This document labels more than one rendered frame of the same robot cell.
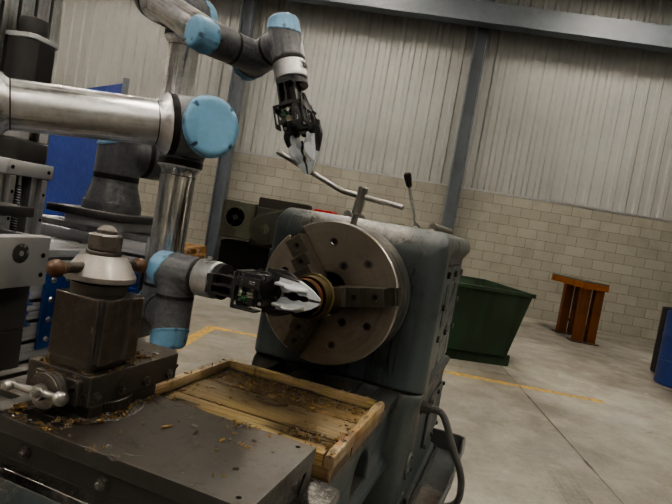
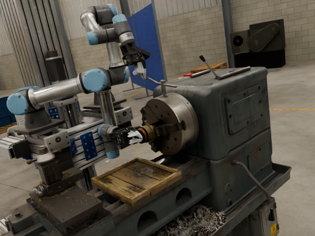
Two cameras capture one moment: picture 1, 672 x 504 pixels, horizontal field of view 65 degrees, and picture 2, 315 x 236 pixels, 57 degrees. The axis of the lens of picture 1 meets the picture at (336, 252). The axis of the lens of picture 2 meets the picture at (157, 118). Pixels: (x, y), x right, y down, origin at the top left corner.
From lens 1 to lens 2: 0.83 m
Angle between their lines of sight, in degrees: 34
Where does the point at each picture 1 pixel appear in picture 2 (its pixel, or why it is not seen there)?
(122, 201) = not seen: hidden behind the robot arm
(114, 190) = not seen: hidden behind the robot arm
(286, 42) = (118, 29)
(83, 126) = (56, 97)
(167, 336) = (109, 154)
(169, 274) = (102, 134)
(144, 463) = (52, 210)
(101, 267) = (40, 158)
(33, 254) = (63, 137)
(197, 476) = (60, 213)
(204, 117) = (89, 79)
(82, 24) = not seen: outside the picture
